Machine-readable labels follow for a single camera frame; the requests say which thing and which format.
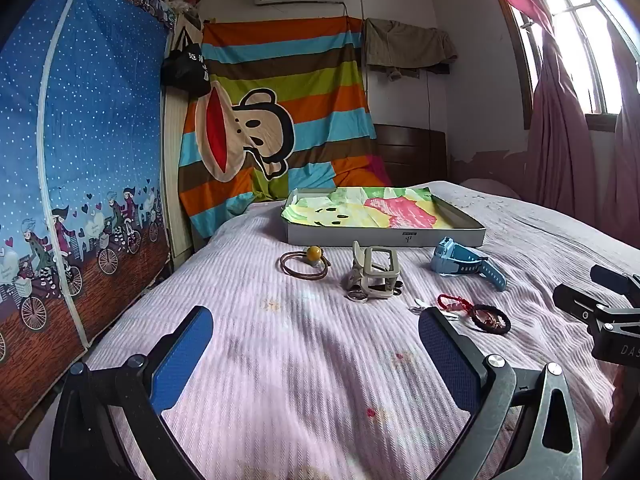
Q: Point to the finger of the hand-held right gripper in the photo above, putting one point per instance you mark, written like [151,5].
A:
[612,277]
[580,302]

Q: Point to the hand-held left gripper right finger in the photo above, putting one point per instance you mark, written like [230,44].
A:
[445,355]

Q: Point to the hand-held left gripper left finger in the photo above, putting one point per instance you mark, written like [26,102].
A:
[182,352]

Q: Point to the grey cardboard tray box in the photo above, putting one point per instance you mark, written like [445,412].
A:
[350,237]

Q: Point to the small white trinket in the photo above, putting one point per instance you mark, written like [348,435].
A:
[417,307]

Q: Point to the blue smartwatch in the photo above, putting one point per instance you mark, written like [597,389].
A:
[457,257]

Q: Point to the pink curtain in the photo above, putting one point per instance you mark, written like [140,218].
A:
[557,140]

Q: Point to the pink pillow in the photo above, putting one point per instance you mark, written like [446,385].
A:
[487,186]

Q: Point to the colourful cartoon cloth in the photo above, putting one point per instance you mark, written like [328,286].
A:
[380,210]

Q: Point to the beige wooden panel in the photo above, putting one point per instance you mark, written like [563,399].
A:
[177,170]

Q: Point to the dark wooden headboard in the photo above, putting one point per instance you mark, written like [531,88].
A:
[410,152]

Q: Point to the blue bicycle-print wardrobe cover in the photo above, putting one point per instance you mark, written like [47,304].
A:
[100,135]

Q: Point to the window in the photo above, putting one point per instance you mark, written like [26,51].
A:
[575,35]

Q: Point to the black tote bag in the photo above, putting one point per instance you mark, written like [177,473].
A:
[185,67]

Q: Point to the striped monkey bedsheet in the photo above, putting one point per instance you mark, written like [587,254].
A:
[325,95]

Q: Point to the khaki hanging garment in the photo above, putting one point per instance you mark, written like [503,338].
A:
[405,42]

